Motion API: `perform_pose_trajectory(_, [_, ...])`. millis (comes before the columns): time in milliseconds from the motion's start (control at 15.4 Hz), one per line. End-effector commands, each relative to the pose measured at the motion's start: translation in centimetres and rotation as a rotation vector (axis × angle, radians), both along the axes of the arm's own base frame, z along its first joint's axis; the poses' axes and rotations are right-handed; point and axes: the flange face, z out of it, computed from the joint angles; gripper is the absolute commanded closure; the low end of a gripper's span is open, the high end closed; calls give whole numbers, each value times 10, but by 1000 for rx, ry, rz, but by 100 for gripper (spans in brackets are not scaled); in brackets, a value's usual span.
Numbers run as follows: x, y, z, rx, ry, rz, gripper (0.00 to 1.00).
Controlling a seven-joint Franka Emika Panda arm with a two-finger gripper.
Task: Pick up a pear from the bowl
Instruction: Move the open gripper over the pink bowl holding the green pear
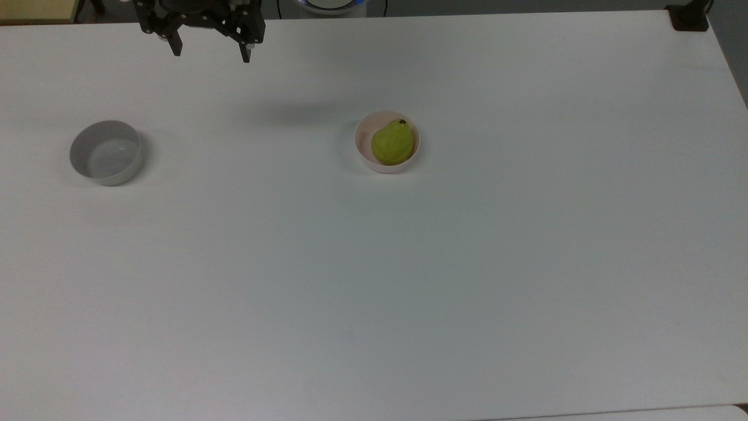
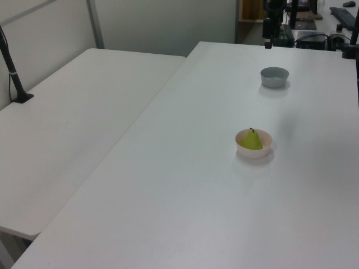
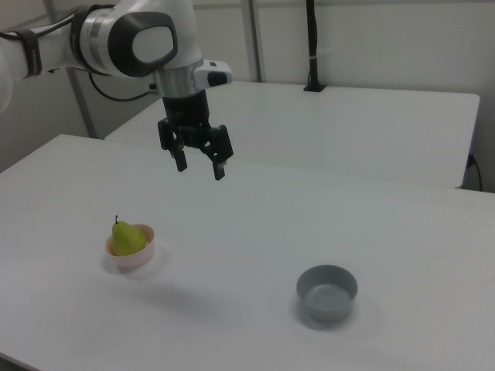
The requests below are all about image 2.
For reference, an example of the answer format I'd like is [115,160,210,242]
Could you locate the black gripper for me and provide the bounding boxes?
[263,0,287,49]

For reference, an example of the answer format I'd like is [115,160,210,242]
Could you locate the green pear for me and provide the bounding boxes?
[241,127,264,151]

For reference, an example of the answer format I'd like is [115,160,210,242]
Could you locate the grey bowl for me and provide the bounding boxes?
[260,66,290,90]

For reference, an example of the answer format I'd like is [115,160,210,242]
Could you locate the pink bowl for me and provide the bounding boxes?
[234,128,274,160]

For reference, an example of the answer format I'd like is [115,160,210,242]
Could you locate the wooden shelf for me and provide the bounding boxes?
[238,0,266,44]

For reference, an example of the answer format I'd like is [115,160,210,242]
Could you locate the black monitor stand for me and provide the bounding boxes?
[288,0,318,31]

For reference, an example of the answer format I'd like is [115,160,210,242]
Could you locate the black electronics box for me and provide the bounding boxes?
[296,30,329,50]

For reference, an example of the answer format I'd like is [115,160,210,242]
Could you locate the small grey device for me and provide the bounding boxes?
[329,24,345,52]

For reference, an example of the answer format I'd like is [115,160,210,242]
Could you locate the black keyboard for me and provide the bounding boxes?
[329,6,359,30]

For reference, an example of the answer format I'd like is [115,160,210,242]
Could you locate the black camera pole with clamp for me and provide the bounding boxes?
[0,25,35,104]
[340,21,359,60]

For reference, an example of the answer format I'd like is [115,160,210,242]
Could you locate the grey partition post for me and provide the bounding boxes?
[86,0,105,50]

